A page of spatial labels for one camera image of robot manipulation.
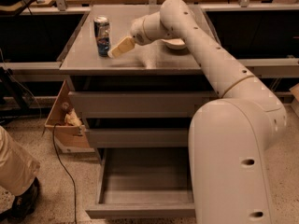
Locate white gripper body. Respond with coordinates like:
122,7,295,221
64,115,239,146
130,17,146,45

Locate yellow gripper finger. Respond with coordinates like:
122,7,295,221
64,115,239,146
107,36,135,58

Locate redbull can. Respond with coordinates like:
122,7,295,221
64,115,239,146
93,16,110,57

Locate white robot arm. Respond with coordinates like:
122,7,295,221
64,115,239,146
109,0,287,224

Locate grey drawer cabinet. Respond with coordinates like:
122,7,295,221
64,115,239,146
59,5,231,161

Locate grey top drawer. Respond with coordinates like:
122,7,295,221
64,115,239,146
68,91,217,118

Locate grey middle drawer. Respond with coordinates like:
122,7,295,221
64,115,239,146
85,128,188,148

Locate grey open bottom drawer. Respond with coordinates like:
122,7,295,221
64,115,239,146
86,147,195,219

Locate crumpled item in box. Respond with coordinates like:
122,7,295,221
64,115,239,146
64,109,82,127

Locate cardboard box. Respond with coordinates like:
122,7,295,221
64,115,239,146
45,81,93,153

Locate beige trouser leg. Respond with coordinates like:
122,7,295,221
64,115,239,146
0,127,40,196

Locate black shoe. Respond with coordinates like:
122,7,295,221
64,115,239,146
0,178,40,224

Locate black floor cable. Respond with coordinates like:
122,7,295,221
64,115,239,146
51,123,78,224

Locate metal rail frame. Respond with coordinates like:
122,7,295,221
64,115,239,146
1,58,299,82

